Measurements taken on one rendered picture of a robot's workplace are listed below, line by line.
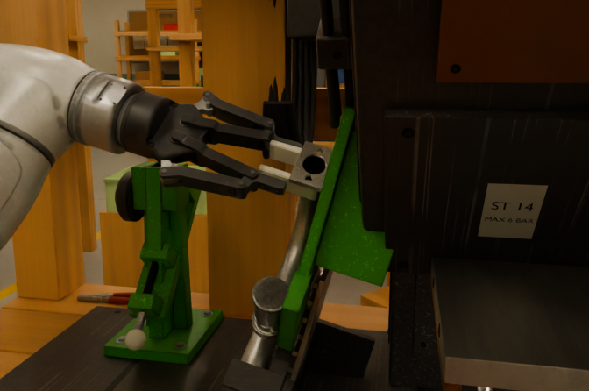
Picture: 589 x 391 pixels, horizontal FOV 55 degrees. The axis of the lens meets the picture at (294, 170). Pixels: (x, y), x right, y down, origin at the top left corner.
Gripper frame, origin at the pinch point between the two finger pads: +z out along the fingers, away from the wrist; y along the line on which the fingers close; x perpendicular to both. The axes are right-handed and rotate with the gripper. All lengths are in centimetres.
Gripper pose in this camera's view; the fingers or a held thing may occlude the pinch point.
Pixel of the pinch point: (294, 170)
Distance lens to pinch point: 63.9
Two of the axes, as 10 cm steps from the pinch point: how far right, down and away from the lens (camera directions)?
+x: -0.4, 5.5, 8.4
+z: 9.5, 2.9, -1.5
